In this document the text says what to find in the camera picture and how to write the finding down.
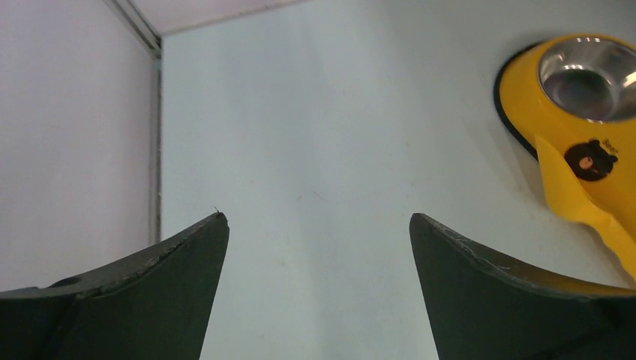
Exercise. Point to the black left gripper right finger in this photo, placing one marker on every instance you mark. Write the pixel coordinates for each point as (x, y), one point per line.
(484, 304)

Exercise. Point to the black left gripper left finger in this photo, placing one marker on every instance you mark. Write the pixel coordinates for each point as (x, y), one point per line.
(152, 304)

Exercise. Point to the yellow plastic food scoop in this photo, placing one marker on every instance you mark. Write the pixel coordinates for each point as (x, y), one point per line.
(566, 197)

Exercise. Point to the yellow double pet bowl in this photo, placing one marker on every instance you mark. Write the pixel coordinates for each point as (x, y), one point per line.
(577, 92)

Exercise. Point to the aluminium left corner post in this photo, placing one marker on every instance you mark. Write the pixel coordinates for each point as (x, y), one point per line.
(141, 28)

